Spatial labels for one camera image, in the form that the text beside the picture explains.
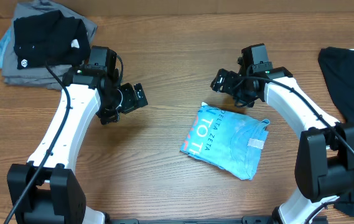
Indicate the grey folded garment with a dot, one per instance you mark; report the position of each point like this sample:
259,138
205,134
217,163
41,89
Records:
37,77

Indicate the light blue folded garment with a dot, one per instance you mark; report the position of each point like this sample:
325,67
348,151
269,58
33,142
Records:
3,44

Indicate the light blue t-shirt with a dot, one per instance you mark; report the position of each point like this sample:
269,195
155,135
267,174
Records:
228,140

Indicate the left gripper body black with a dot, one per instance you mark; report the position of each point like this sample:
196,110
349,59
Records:
124,100

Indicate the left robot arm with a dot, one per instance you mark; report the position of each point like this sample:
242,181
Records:
45,188

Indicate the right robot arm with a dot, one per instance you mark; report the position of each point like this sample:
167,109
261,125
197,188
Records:
324,170

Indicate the black folded shirt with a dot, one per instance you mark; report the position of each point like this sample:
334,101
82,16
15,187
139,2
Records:
50,39

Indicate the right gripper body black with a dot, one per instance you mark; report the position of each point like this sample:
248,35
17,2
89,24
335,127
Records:
222,82

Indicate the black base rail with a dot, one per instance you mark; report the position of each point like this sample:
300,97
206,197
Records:
189,221

